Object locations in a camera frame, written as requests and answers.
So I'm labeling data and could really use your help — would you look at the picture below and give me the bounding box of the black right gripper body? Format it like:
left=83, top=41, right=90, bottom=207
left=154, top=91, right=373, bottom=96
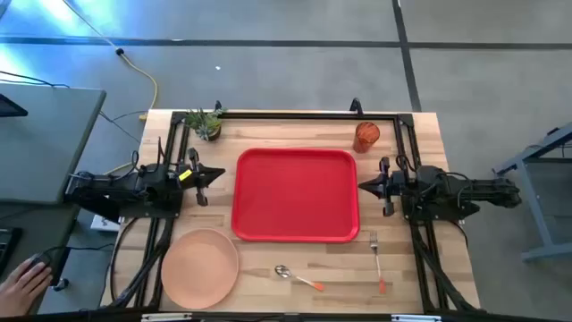
left=379, top=156, right=408, bottom=218

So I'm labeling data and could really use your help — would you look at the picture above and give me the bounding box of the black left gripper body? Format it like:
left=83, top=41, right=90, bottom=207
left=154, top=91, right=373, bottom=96
left=172, top=147, right=210, bottom=208

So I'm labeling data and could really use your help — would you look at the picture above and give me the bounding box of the orange faceted plastic cup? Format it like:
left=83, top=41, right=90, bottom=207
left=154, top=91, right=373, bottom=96
left=352, top=121, right=382, bottom=155

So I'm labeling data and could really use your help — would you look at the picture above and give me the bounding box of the orange-handled metal fork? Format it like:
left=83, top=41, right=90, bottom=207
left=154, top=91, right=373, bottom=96
left=369, top=230, right=387, bottom=295

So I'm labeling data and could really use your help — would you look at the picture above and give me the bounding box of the peach round plate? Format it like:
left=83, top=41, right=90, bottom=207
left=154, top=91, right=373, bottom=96
left=160, top=227, right=240, bottom=310

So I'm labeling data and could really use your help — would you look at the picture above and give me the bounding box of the orange-handled metal spoon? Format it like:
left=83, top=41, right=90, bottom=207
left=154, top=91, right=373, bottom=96
left=273, top=264, right=326, bottom=292

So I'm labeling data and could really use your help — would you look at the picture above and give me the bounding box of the red plastic tray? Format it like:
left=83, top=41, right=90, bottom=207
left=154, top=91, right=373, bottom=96
left=231, top=148, right=361, bottom=244

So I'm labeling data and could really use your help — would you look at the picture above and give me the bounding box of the small potted succulent plant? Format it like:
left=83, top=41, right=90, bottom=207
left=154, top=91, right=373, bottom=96
left=183, top=106, right=228, bottom=143

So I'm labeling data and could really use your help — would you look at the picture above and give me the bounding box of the white box on floor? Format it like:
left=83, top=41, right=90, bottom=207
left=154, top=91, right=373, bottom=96
left=90, top=214, right=122, bottom=233

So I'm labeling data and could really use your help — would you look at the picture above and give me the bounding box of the grey desk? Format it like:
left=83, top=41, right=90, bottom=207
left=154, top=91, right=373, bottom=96
left=0, top=82, right=107, bottom=206

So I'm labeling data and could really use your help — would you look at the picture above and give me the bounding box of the black front beam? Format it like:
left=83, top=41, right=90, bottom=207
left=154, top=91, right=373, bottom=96
left=0, top=308, right=572, bottom=322

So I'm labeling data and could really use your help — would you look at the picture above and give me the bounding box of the black computer mouse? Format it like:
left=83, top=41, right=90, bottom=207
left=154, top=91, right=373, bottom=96
left=25, top=251, right=54, bottom=272

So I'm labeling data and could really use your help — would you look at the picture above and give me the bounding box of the black monitor on desk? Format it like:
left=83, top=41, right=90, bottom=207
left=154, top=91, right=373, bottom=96
left=0, top=93, right=29, bottom=118

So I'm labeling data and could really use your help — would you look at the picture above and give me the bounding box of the black keyboard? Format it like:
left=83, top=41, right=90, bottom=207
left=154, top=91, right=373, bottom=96
left=0, top=226, right=22, bottom=276

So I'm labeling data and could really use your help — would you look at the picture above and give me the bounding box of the person's hand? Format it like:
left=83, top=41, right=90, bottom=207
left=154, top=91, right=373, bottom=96
left=0, top=257, right=54, bottom=318

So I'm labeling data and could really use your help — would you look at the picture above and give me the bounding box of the yellow floor cable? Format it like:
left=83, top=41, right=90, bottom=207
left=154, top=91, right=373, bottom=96
left=62, top=0, right=159, bottom=123

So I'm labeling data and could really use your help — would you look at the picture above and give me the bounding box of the black aluminium table frame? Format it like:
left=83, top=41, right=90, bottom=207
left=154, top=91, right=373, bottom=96
left=102, top=109, right=482, bottom=314

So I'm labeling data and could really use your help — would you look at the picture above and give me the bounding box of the grey metal table frame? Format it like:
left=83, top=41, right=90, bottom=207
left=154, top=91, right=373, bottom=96
left=492, top=123, right=572, bottom=263

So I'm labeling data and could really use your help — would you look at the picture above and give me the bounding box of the black floor cable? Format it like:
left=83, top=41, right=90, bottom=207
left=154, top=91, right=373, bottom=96
left=0, top=70, right=143, bottom=145

